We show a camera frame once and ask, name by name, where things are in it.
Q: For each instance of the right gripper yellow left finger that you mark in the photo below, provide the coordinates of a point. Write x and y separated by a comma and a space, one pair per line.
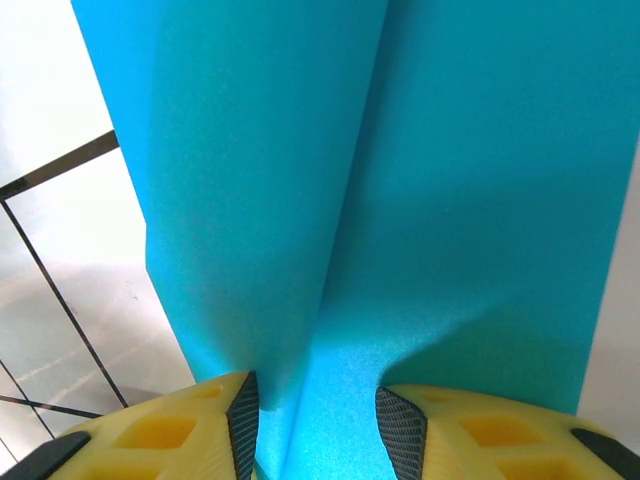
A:
150, 435

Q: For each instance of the blue paper sheet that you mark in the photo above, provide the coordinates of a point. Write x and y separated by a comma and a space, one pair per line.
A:
350, 175

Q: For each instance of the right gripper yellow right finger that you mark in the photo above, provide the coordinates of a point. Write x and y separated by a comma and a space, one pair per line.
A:
500, 435

